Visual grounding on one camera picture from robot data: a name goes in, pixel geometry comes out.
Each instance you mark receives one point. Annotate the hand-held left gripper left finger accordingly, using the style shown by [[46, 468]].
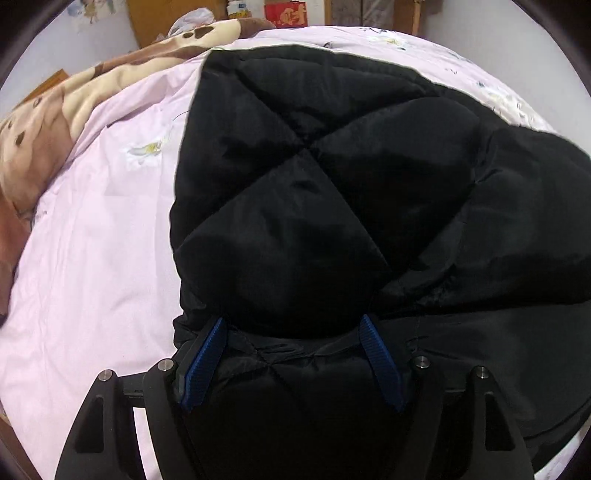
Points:
[[203, 364]]

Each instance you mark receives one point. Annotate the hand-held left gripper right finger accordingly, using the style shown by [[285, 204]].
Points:
[[379, 364]]

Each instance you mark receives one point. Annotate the black padded jacket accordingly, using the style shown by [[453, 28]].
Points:
[[323, 207]]

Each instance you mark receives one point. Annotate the pink floral bed sheet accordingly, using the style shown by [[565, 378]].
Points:
[[101, 258]]

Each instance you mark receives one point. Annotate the brown patterned fleece blanket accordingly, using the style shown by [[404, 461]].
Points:
[[51, 120]]

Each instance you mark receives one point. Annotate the wooden headboard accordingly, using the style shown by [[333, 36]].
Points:
[[48, 87]]

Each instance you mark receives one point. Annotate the white plastic bag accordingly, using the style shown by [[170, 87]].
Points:
[[187, 21]]

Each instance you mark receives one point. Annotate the wooden wardrobe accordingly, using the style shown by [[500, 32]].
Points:
[[157, 18]]

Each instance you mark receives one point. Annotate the wooden pole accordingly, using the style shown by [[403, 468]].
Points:
[[418, 16]]

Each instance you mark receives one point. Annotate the wooden door with mesh curtain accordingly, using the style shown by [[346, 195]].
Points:
[[369, 14]]

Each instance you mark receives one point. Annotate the cardboard box with blue label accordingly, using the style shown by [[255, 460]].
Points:
[[238, 9]]

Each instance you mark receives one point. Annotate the large red gift box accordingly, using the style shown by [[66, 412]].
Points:
[[285, 14]]

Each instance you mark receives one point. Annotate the cartoon children wall sticker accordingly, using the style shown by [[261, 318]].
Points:
[[99, 10]]

